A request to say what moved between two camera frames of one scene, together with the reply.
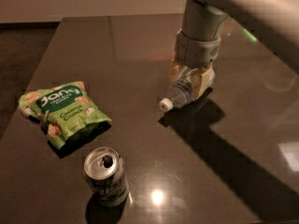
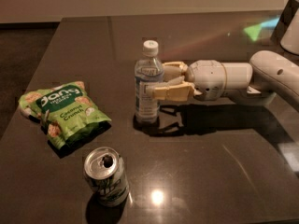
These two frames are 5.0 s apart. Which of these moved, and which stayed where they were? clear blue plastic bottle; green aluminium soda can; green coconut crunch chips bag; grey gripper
Moved: grey gripper; clear blue plastic bottle
Stayed: green aluminium soda can; green coconut crunch chips bag
